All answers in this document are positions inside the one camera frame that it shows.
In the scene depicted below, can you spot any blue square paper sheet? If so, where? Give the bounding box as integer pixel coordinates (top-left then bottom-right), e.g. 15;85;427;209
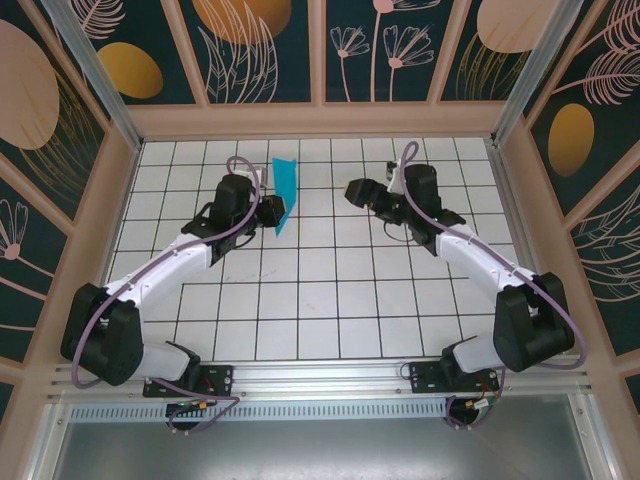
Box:
271;156;300;238

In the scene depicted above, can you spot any grey metal panel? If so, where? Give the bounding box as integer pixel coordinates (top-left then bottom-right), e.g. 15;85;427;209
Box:
49;419;609;480

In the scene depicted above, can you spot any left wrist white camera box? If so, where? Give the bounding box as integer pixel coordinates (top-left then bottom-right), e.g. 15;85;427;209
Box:
232;167;270;191

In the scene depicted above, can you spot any aluminium side rail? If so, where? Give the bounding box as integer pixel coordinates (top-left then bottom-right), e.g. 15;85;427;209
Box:
487;138;569;354

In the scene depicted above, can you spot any aluminium corner post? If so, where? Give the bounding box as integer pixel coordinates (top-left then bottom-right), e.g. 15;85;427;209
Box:
491;0;584;147
40;0;146;152

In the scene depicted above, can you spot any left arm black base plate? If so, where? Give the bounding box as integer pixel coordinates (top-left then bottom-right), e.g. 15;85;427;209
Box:
142;363;236;399

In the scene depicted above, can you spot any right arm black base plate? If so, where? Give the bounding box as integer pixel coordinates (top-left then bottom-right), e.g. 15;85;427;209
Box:
408;360;500;394

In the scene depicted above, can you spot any aluminium mounting rail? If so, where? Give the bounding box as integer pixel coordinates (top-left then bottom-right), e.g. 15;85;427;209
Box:
47;353;594;401

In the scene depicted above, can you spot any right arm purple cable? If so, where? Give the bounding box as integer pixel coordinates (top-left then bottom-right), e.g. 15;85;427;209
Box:
398;141;587;432

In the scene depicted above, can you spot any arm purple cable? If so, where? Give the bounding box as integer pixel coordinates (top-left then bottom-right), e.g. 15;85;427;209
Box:
398;141;587;432
72;155;264;436

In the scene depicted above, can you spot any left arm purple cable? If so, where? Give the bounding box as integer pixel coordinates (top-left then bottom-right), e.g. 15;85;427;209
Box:
72;155;264;436

